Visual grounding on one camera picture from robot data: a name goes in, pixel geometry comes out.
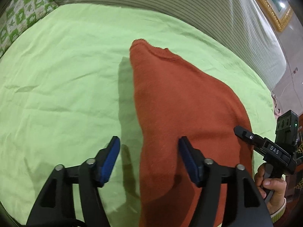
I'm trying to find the rust orange knit sweater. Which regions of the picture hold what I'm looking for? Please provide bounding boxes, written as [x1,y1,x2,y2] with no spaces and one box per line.
[130,40,253,226]

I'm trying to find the person's right hand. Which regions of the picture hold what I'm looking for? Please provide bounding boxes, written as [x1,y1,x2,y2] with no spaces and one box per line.
[254,163,287,215]

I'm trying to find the dark wooden cabinet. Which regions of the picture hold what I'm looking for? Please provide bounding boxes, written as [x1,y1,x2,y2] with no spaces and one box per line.
[285,114,302,203]

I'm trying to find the pink floral blanket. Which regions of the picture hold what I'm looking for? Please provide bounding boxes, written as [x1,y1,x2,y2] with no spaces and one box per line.
[271,92,281,119]

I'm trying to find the light green bed sheet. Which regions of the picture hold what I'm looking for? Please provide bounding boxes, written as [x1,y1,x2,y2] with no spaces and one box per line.
[1,4,276,226]

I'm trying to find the gold framed landscape painting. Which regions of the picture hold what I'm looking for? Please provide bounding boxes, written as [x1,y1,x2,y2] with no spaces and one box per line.
[256,0,294,32]

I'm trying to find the white striped bolster pillow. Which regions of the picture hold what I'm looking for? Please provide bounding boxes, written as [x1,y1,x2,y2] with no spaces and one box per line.
[55,0,287,90]

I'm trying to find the green white patterned pillow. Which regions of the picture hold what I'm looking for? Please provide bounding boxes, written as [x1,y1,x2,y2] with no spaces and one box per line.
[1,0,58,55]

